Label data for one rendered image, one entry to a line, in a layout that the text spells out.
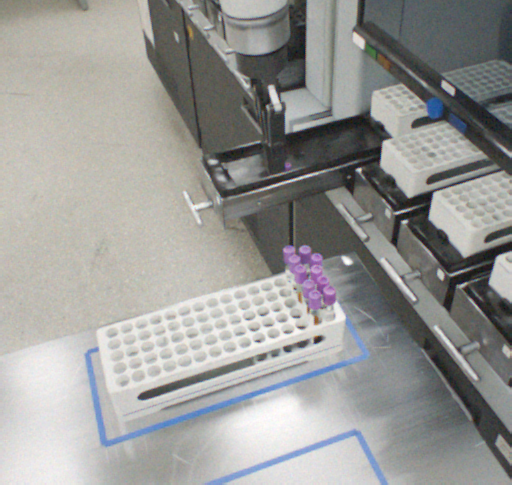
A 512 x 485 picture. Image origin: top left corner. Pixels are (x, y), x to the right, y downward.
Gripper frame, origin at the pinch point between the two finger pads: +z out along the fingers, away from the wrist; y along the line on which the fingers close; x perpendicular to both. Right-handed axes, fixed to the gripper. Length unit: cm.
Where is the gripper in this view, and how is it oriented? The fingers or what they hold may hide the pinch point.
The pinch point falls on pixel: (274, 154)
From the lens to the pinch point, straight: 102.7
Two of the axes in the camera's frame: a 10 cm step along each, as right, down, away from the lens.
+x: -9.5, 2.9, -1.1
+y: -2.8, -6.6, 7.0
